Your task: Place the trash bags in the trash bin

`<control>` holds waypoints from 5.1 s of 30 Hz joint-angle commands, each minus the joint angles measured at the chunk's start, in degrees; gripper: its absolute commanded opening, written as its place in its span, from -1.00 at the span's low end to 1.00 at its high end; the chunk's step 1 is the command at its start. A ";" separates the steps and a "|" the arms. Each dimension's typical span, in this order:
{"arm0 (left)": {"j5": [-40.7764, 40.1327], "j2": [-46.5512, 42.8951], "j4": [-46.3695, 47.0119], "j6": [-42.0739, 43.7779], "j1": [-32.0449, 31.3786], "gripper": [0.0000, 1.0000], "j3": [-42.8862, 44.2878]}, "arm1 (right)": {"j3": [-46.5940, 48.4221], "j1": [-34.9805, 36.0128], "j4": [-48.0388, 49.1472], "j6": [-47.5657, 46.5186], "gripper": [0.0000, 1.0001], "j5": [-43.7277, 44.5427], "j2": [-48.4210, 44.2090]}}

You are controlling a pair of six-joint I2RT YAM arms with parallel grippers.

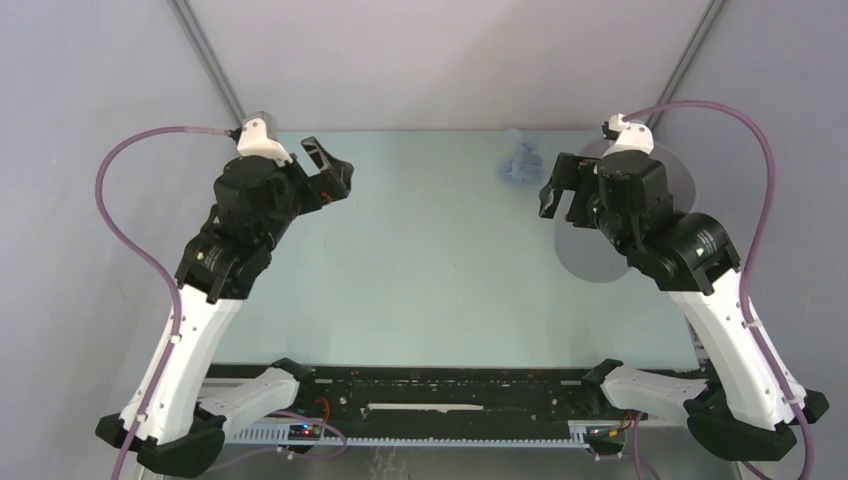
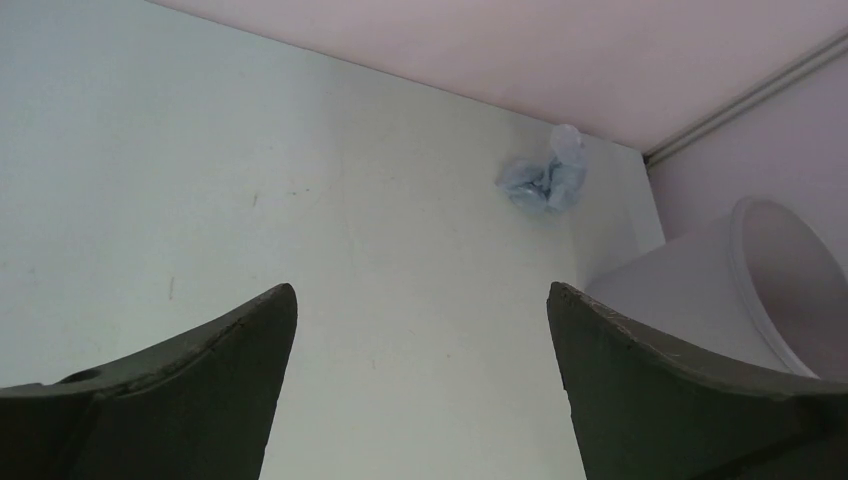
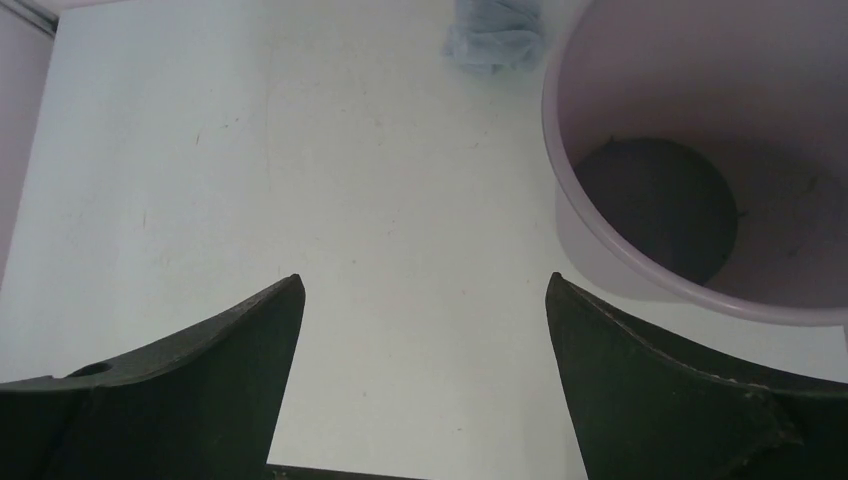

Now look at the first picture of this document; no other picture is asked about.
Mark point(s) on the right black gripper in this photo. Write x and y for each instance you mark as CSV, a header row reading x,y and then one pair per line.
x,y
569,169

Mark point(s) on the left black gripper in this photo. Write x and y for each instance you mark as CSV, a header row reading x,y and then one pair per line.
x,y
321,189

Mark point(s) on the light blue plastic trash bag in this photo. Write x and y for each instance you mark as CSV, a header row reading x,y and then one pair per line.
x,y
524,165

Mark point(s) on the grey round trash bin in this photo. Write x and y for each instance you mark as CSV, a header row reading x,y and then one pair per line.
x,y
587,254

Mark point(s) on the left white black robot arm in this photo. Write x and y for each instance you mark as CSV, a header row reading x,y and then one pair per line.
x,y
169,427

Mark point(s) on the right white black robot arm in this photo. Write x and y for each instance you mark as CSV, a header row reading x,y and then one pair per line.
x,y
741,414

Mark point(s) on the right aluminium corner profile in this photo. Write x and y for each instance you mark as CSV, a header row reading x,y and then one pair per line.
x,y
706,24

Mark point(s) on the aluminium corner profile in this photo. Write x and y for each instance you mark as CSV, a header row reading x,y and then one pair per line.
x,y
203,48
706,24

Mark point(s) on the left aluminium corner profile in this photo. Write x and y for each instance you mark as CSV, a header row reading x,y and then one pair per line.
x,y
203,48

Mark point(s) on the small electronics board with leds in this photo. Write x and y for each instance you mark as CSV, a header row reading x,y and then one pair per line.
x,y
304,432

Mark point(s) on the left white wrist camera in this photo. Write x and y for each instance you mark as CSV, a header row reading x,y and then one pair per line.
x,y
258,136

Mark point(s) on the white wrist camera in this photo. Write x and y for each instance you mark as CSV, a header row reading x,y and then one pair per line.
x,y
258,136
627,136

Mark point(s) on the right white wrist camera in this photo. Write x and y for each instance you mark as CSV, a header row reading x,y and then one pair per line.
x,y
627,136

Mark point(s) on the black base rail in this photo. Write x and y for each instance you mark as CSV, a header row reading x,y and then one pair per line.
x,y
443,407

